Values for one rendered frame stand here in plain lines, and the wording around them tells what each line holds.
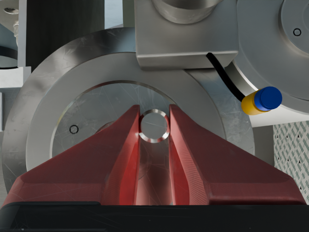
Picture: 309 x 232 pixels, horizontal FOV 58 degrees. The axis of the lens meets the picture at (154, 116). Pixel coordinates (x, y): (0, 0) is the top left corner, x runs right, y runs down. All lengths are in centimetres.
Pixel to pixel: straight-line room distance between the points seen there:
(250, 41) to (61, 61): 12
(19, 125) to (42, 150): 2
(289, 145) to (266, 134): 14
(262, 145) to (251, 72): 35
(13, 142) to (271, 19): 17
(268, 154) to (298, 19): 36
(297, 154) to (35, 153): 29
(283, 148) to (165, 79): 27
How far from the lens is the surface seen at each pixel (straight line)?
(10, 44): 248
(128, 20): 55
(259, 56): 19
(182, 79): 16
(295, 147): 37
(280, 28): 19
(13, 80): 358
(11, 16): 55
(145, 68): 16
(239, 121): 17
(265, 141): 52
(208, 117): 16
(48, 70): 18
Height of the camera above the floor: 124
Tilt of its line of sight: 5 degrees down
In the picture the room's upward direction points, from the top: 178 degrees clockwise
